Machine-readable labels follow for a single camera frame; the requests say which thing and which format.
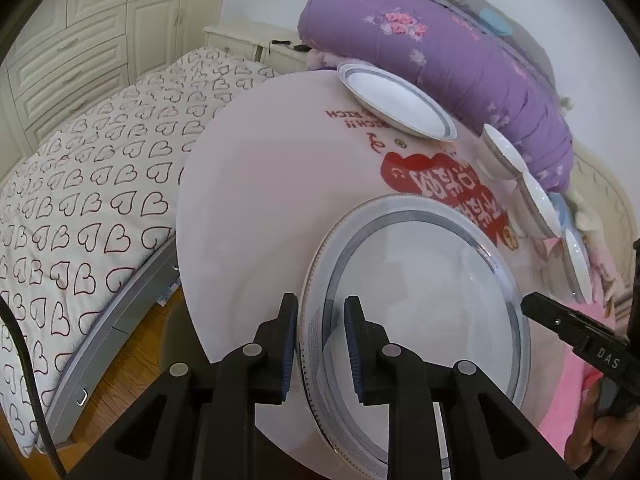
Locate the grey bed frame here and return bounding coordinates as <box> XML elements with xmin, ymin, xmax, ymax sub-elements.
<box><xmin>37</xmin><ymin>240</ymin><xmax>181</xmax><ymax>453</ymax></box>

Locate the white nightstand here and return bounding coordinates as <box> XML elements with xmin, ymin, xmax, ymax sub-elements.
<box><xmin>202</xmin><ymin>22</ymin><xmax>313</xmax><ymax>78</ymax></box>

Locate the grey flowered quilt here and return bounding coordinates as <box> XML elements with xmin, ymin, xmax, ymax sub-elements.
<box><xmin>400</xmin><ymin>0</ymin><xmax>556</xmax><ymax>91</ymax></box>

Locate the purple floral quilt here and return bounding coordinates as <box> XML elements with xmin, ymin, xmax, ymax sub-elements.
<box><xmin>298</xmin><ymin>0</ymin><xmax>573</xmax><ymax>193</ymax></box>

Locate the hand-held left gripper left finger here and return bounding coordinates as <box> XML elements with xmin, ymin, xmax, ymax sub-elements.
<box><xmin>65</xmin><ymin>292</ymin><xmax>301</xmax><ymax>480</ymax></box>

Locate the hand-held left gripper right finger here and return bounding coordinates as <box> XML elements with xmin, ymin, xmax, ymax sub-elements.
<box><xmin>344</xmin><ymin>296</ymin><xmax>581</xmax><ymax>480</ymax></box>

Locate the person's right hand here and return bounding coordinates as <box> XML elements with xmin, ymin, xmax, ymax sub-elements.
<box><xmin>565</xmin><ymin>387</ymin><xmax>640</xmax><ymax>480</ymax></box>

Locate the white bowl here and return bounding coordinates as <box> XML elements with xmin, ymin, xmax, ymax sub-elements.
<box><xmin>561</xmin><ymin>230</ymin><xmax>593</xmax><ymax>304</ymax></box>
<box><xmin>517</xmin><ymin>171</ymin><xmax>563</xmax><ymax>239</ymax></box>
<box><xmin>477</xmin><ymin>123</ymin><xmax>526</xmax><ymax>182</ymax></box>

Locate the round pink printed table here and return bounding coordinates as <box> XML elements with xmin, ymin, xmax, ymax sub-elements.
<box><xmin>176</xmin><ymin>67</ymin><xmax>566</xmax><ymax>478</ymax></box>

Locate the cream fluffy cloth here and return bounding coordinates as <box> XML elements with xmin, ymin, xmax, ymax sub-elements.
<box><xmin>570</xmin><ymin>192</ymin><xmax>603</xmax><ymax>243</ymax></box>

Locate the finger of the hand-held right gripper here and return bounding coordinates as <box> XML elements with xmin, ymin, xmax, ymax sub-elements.
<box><xmin>520</xmin><ymin>291</ymin><xmax>632</xmax><ymax>386</ymax></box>

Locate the small grey-rimmed white plate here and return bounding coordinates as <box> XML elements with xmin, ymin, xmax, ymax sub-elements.
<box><xmin>336</xmin><ymin>62</ymin><xmax>457</xmax><ymax>142</ymax></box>

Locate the white wardrobe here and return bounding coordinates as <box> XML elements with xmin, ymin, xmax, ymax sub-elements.
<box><xmin>0</xmin><ymin>0</ymin><xmax>236</xmax><ymax>151</ymax></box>

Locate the black cable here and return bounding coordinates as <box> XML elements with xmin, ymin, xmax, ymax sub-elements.
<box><xmin>0</xmin><ymin>295</ymin><xmax>68</xmax><ymax>478</ymax></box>

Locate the blue patterned cloth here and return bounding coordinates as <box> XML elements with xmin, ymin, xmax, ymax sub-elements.
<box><xmin>550</xmin><ymin>192</ymin><xmax>572</xmax><ymax>233</ymax></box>

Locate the large grey-rimmed patterned plate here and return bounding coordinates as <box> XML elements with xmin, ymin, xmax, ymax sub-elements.
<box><xmin>298</xmin><ymin>193</ymin><xmax>532</xmax><ymax>470</ymax></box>

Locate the cream headboard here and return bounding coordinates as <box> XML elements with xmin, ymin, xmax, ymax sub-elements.
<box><xmin>570</xmin><ymin>135</ymin><xmax>640</xmax><ymax>281</ymax></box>

